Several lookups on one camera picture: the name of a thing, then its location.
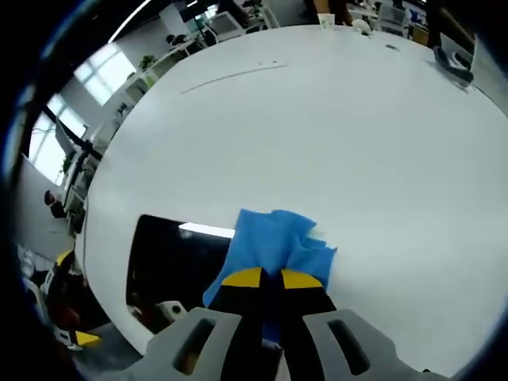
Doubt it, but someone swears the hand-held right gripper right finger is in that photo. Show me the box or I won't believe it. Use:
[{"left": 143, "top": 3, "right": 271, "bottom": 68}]
[{"left": 276, "top": 268, "right": 450, "bottom": 381}]

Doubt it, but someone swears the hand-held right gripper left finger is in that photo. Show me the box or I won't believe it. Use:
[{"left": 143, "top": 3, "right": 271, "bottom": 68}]
[{"left": 146, "top": 266, "right": 265, "bottom": 381}]

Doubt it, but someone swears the blue cleaning cloth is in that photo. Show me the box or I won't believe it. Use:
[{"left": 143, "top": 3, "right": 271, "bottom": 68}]
[{"left": 202, "top": 208, "right": 338, "bottom": 347}]

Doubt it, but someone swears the black computer monitor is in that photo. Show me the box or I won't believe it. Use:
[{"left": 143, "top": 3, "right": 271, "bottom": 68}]
[{"left": 43, "top": 106, "right": 105, "bottom": 192}]

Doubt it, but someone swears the white office chair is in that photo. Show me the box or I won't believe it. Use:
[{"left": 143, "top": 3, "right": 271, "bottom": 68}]
[{"left": 209, "top": 10, "right": 244, "bottom": 41}]

